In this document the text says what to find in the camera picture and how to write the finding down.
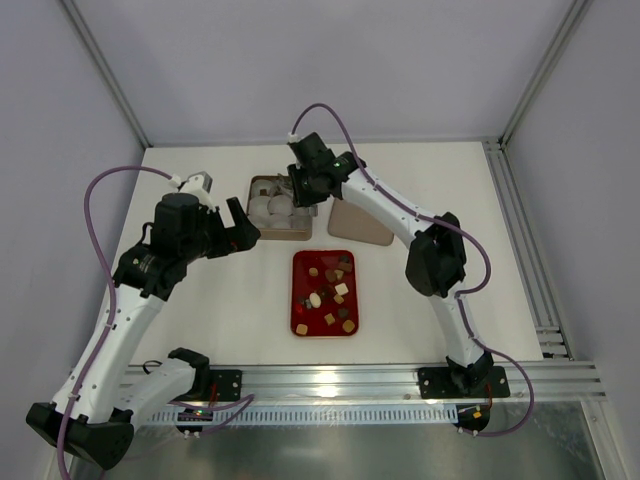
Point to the aluminium front rail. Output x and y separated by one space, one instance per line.
550 380

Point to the white round spiral chocolate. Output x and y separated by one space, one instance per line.
315 300

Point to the gold tin lid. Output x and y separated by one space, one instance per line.
349 222

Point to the white cube chocolate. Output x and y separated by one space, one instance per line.
341 289

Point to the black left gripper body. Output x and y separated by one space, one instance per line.
220 235

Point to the brown oval chocolate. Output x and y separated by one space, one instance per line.
331 275

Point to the aluminium rail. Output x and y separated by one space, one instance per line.
550 380
541 300

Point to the right side aluminium rail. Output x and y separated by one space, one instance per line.
541 300

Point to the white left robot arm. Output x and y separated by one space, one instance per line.
90 417

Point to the slotted cable duct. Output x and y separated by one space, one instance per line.
265 415

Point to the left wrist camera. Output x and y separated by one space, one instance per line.
197 183

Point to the brown rectangular chocolate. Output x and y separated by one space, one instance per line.
347 267

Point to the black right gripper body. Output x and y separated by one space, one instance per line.
298 185

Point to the gold tin box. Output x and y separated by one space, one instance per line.
274 227

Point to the red lacquer tray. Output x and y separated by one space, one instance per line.
303 285

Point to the gold shell chocolate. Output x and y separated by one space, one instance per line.
348 326

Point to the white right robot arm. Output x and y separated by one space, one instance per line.
436 260

